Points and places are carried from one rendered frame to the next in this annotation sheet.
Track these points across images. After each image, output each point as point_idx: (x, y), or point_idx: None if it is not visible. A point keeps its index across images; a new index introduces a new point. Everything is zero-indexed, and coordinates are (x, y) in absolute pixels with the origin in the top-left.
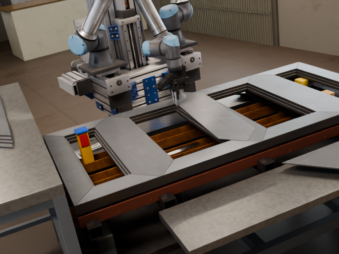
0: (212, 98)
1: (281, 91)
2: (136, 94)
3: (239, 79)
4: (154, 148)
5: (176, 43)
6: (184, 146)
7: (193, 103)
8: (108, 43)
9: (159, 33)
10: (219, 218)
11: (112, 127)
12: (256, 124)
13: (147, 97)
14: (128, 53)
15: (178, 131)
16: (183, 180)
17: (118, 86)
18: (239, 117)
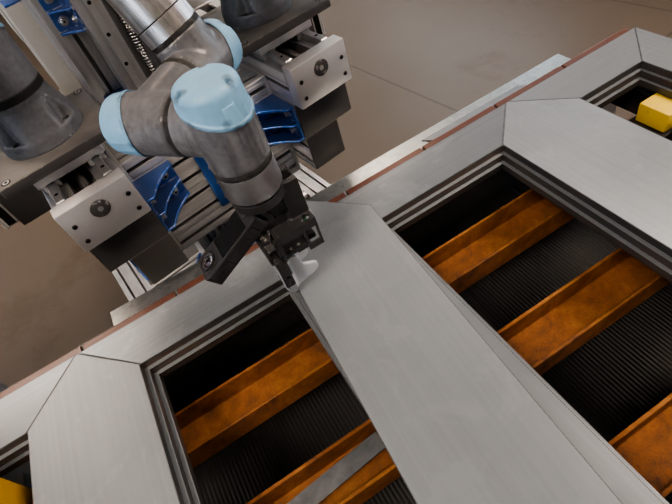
0: (404, 245)
1: (648, 204)
2: (182, 193)
3: (472, 125)
4: None
5: (237, 113)
6: (336, 463)
7: (345, 274)
8: (30, 66)
9: (165, 42)
10: None
11: (80, 440)
12: (638, 497)
13: (215, 188)
14: (128, 70)
15: (310, 337)
16: None
17: (104, 219)
18: (539, 408)
